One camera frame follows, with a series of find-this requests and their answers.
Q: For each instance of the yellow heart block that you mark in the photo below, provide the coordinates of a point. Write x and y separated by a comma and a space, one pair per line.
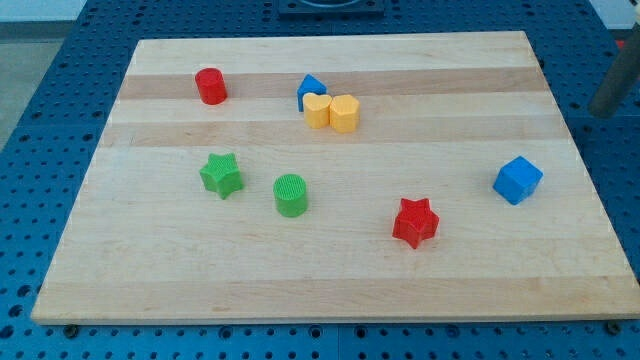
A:
316, 109

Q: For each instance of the blue triangle block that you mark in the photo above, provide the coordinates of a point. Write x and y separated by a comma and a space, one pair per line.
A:
309, 84

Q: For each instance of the green star block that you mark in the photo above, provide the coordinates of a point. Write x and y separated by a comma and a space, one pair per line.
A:
221, 175

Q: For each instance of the green cylinder block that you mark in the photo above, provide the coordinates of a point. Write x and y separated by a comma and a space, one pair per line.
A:
290, 194

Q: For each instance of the wooden board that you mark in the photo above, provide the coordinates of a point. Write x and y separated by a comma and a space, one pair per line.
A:
440, 114

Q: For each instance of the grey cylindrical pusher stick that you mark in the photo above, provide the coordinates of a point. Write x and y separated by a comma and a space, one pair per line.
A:
619, 79

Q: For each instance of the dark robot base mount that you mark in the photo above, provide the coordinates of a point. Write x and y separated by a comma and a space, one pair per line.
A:
295, 8

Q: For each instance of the red cylinder block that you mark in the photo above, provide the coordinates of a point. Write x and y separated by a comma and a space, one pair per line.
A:
211, 86

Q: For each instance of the blue cube block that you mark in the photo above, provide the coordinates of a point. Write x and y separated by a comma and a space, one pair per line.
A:
517, 180

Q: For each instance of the red star block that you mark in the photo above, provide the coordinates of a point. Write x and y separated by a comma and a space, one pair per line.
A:
415, 222

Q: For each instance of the yellow hexagon block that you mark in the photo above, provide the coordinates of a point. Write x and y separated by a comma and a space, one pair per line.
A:
344, 113

